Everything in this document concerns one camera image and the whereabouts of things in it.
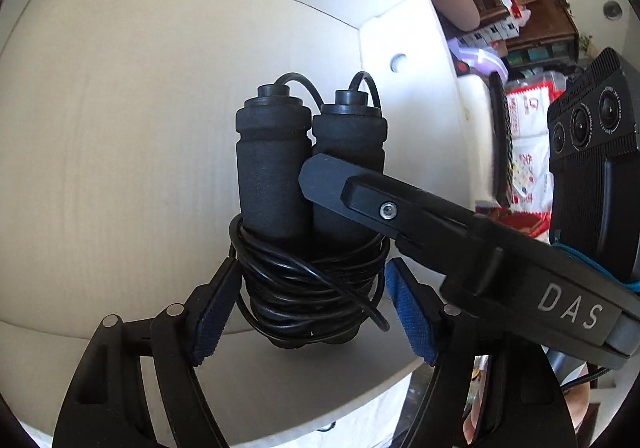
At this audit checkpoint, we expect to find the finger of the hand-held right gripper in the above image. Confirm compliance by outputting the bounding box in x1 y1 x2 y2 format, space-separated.
298 152 504 290

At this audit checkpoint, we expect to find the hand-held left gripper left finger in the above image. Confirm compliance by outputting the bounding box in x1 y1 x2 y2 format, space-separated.
52 255 241 448

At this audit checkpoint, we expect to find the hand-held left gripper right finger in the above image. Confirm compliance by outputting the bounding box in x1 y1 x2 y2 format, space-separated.
384 256 577 448

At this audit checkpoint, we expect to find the black jump rope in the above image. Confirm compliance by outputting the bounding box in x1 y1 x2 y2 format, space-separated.
229 72 392 350

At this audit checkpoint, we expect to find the white cardboard box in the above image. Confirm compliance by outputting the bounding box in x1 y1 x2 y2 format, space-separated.
0 0 481 444

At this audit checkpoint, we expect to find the red and white packet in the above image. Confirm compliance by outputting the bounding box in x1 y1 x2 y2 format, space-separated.
505 78 557 229

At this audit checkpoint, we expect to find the black hoop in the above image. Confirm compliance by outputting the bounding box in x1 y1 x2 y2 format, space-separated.
487 72 517 201

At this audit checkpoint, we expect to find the white plastic container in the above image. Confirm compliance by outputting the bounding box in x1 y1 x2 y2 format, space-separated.
457 73 501 209

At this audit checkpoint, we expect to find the clear purple plastic container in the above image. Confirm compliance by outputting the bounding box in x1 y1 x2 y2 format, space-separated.
450 40 510 79

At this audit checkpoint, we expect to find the dark wooden cabinet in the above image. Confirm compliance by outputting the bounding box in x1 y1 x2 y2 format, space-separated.
462 0 581 60

